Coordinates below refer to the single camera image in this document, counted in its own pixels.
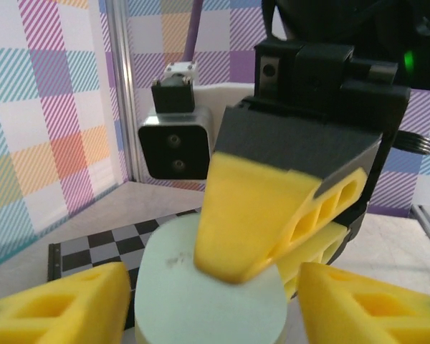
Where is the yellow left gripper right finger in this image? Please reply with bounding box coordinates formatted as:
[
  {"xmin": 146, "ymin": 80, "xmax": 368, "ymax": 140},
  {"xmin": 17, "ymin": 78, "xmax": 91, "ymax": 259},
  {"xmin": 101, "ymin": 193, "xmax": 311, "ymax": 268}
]
[{"xmin": 298, "ymin": 261, "xmax": 430, "ymax": 344}]

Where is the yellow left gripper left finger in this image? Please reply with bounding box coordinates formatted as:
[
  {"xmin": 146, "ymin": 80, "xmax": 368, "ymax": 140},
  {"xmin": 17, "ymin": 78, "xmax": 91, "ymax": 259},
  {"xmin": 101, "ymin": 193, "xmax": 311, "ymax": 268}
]
[{"xmin": 0, "ymin": 260, "xmax": 133, "ymax": 344}]

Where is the mint green earbud charging case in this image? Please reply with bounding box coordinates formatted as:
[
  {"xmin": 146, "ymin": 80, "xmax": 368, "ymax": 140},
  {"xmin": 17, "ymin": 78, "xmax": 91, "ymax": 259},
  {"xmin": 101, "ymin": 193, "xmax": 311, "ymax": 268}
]
[{"xmin": 133, "ymin": 214, "xmax": 288, "ymax": 344}]

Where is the black grey chessboard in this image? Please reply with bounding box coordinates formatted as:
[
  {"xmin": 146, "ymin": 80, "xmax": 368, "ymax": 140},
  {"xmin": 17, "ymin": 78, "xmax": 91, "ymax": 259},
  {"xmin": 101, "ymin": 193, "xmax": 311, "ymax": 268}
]
[{"xmin": 47, "ymin": 209, "xmax": 204, "ymax": 330}]

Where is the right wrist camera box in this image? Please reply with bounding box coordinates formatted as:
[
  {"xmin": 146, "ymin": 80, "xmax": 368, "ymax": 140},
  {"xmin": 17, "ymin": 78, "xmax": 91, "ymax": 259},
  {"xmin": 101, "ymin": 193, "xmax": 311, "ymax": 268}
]
[{"xmin": 138, "ymin": 60, "xmax": 255, "ymax": 181}]

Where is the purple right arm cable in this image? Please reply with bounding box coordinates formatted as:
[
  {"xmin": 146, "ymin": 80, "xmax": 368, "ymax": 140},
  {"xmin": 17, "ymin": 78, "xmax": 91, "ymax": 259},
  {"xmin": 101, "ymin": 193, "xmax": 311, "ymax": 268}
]
[{"xmin": 181, "ymin": 0, "xmax": 206, "ymax": 67}]

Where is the aluminium frame post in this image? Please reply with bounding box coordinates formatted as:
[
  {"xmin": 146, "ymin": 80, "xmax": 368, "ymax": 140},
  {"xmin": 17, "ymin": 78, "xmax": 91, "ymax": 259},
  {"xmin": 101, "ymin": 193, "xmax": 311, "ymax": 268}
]
[{"xmin": 105, "ymin": 0, "xmax": 146, "ymax": 183}]

